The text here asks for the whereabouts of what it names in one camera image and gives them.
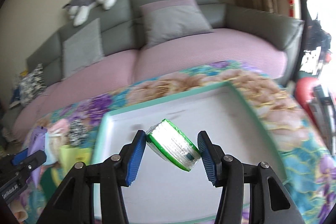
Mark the purple wipes packet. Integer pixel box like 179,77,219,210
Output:
28,126,48,187

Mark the green tissue pack front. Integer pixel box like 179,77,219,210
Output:
146,119,201,172

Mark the green tissue pack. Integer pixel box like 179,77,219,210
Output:
75,148,92,165
146,119,201,172

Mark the light green cloth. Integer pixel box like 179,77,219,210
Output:
51,145,79,186

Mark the blue face mask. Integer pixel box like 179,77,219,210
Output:
45,133,62,165

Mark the pink white zigzag towel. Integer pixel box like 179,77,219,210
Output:
48,119,70,137

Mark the person's hand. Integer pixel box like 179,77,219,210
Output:
9,200,28,223

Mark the teal white shallow tray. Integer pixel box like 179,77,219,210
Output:
92,83,286,223

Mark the floral blanket table cover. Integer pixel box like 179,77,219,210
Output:
23,60,335,223

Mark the leopard print scrunchie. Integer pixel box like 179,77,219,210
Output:
68,119,88,147

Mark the black white patterned cushion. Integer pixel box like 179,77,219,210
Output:
19,64,47,107

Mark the red plastic stool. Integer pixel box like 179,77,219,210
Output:
294,77,323,136

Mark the grey cushion left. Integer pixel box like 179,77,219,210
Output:
63,18,105,80

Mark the grey sofa with pink cover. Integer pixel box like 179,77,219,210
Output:
1,0,304,140

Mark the grey purple cushion right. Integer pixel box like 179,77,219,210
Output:
140,0,213,48

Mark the husky plush toy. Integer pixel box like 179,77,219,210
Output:
62,0,117,27

